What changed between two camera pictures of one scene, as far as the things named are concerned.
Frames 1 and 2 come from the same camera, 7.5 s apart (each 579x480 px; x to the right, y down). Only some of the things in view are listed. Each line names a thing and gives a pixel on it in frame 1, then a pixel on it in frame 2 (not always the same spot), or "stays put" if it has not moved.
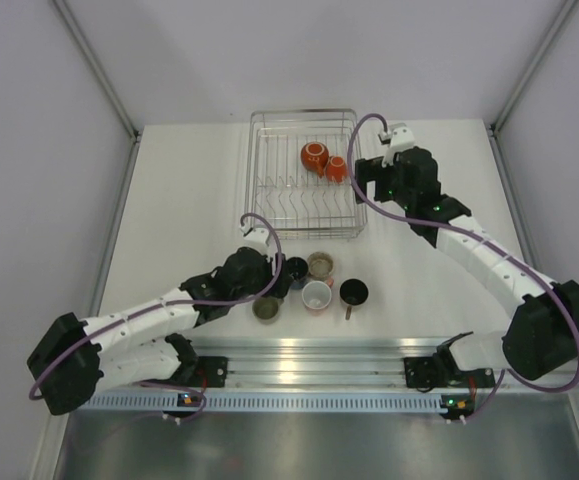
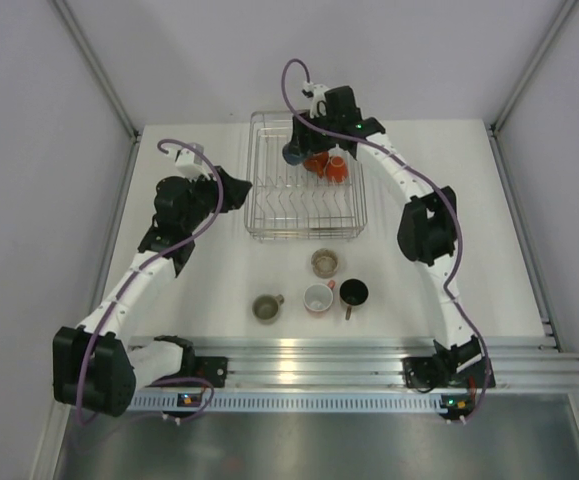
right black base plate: (420, 373) stays put
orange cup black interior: (314, 157) stays put
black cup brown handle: (353, 292) stays put
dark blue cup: (298, 268) -> (292, 154)
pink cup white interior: (316, 296) stays put
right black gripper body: (386, 182) -> (316, 141)
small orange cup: (336, 171) stays put
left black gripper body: (264, 276) -> (229, 201)
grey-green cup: (266, 308) stays put
